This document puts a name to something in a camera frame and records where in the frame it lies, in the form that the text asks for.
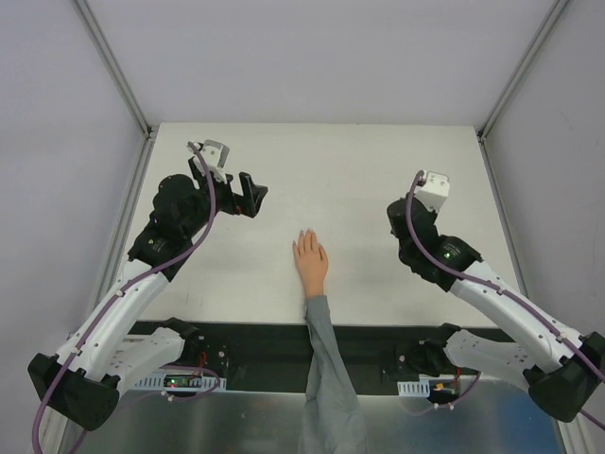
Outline grey sleeve forearm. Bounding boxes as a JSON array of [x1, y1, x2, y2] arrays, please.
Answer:
[[298, 295, 369, 453]]

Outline left aluminium frame post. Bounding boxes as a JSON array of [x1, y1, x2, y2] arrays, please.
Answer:
[[71, 0, 153, 138]]

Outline mannequin hand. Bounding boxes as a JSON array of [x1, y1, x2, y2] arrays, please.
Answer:
[[292, 229, 329, 299]]

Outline white cable duct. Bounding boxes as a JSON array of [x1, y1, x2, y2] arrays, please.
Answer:
[[397, 379, 431, 398], [133, 373, 227, 393]]

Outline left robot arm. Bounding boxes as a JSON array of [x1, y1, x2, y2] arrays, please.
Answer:
[[27, 157, 268, 431]]

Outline right white cable duct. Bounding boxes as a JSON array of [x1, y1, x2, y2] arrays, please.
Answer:
[[397, 379, 431, 398]]

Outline aluminium frame post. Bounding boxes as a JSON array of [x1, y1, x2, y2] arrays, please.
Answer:
[[71, 0, 153, 138], [475, 0, 571, 141]]

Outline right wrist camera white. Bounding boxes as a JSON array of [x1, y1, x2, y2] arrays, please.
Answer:
[[414, 171, 450, 214]]

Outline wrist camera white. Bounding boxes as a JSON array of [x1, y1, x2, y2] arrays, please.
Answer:
[[187, 139, 230, 183], [414, 171, 450, 214]]

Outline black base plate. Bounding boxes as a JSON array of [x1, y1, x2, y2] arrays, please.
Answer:
[[127, 321, 535, 396]]

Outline left white cable duct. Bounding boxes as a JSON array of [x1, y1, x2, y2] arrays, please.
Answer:
[[133, 373, 227, 393]]

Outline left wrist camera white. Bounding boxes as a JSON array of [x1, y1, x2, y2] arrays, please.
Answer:
[[187, 139, 230, 183]]

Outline right aluminium frame post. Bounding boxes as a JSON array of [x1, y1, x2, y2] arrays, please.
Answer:
[[475, 0, 571, 141]]

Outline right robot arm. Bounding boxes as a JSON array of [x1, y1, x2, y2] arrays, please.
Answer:
[[387, 195, 604, 423]]

